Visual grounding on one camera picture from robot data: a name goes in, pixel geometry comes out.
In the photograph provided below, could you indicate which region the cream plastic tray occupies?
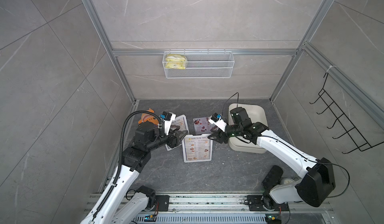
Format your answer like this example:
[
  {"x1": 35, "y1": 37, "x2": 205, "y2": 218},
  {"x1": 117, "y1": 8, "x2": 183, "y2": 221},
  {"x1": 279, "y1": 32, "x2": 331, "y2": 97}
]
[{"x1": 228, "y1": 103, "x2": 268, "y2": 154}]

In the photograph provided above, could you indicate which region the menu holder with menu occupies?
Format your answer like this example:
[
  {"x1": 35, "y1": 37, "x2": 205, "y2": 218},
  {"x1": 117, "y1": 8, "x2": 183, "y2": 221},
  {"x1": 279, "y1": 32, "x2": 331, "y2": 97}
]
[{"x1": 166, "y1": 115, "x2": 189, "y2": 151}]

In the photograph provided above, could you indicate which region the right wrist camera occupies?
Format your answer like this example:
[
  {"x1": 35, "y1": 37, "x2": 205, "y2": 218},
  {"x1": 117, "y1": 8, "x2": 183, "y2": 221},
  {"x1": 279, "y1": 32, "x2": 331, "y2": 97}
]
[{"x1": 209, "y1": 113, "x2": 228, "y2": 132}]

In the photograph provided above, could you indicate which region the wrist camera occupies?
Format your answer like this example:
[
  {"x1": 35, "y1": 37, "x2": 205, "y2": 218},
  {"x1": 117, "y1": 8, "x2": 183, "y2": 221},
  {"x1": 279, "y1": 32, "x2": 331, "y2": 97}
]
[
  {"x1": 209, "y1": 113, "x2": 228, "y2": 132},
  {"x1": 160, "y1": 111, "x2": 176, "y2": 136}
]

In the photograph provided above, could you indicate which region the white wire mesh basket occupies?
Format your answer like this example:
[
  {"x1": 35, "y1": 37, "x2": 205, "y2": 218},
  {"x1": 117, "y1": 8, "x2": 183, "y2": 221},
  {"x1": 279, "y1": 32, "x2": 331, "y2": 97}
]
[{"x1": 162, "y1": 51, "x2": 235, "y2": 79}]

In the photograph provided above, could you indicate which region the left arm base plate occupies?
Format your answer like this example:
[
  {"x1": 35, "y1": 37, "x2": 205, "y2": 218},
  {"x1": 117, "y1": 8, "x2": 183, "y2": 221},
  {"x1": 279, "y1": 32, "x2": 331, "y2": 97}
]
[{"x1": 145, "y1": 195, "x2": 170, "y2": 212}]

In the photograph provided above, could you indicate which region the small analog clock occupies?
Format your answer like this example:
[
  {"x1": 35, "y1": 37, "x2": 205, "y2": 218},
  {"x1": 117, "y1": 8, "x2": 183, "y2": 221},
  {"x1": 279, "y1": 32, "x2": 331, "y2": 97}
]
[{"x1": 280, "y1": 178, "x2": 295, "y2": 185}]

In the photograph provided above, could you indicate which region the yellow snack packet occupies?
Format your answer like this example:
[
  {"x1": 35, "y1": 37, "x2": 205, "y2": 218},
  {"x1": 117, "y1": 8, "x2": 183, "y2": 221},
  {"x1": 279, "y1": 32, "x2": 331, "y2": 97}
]
[{"x1": 165, "y1": 54, "x2": 188, "y2": 70}]

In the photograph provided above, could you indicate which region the black wire hook rack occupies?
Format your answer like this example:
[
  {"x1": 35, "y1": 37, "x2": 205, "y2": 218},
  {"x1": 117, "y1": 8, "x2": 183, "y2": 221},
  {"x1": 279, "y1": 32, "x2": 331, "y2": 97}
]
[{"x1": 309, "y1": 73, "x2": 384, "y2": 155}]

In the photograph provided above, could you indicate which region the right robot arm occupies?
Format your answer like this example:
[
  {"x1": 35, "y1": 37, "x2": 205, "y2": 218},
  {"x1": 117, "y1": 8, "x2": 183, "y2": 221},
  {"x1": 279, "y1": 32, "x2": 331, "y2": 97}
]
[{"x1": 209, "y1": 107, "x2": 336, "y2": 211}]

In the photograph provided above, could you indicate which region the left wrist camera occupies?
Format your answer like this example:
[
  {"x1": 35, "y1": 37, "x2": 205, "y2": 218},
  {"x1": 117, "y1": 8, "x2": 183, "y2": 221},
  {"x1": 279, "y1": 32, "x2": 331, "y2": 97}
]
[{"x1": 160, "y1": 111, "x2": 176, "y2": 136}]

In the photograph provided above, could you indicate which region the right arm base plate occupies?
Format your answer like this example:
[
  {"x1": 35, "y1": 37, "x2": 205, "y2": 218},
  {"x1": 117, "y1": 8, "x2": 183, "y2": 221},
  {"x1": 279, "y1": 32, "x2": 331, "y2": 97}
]
[{"x1": 243, "y1": 195, "x2": 290, "y2": 212}]

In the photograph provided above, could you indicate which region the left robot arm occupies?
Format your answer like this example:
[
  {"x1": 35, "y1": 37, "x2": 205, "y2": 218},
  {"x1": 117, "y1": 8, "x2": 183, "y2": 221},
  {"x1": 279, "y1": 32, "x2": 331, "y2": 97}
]
[{"x1": 82, "y1": 122, "x2": 188, "y2": 224}]

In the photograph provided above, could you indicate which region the black remote-like pad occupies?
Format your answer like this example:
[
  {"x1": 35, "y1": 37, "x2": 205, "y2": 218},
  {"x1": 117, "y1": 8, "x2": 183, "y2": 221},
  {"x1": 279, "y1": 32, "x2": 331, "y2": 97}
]
[{"x1": 262, "y1": 165, "x2": 284, "y2": 189}]

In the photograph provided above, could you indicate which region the white menu holder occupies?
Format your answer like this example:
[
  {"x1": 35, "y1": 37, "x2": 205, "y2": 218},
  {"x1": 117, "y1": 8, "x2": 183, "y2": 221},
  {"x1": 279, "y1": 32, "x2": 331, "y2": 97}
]
[{"x1": 181, "y1": 133, "x2": 214, "y2": 164}]

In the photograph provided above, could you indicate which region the special menu sheet pink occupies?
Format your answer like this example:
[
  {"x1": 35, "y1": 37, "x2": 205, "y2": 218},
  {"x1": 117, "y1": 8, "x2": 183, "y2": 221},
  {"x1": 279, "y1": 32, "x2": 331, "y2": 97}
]
[{"x1": 193, "y1": 117, "x2": 215, "y2": 135}]

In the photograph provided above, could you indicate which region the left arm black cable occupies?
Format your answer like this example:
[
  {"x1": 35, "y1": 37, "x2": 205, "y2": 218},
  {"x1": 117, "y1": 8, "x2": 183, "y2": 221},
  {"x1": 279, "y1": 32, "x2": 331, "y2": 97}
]
[{"x1": 91, "y1": 110, "x2": 164, "y2": 222}]

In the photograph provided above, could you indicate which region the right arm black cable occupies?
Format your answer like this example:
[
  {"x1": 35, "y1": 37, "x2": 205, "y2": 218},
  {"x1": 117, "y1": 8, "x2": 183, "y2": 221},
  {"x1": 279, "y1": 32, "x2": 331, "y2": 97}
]
[{"x1": 221, "y1": 92, "x2": 351, "y2": 199}]

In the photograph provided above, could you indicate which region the orange plush toy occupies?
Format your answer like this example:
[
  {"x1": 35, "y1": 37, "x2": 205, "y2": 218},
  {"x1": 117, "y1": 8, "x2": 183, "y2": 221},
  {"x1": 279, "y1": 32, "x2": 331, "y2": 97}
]
[{"x1": 138, "y1": 113, "x2": 159, "y2": 125}]

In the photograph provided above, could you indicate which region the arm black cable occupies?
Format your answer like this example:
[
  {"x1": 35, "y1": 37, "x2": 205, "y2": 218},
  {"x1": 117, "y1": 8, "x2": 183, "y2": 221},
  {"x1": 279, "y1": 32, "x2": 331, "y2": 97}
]
[
  {"x1": 91, "y1": 110, "x2": 164, "y2": 222},
  {"x1": 221, "y1": 92, "x2": 351, "y2": 199}
]

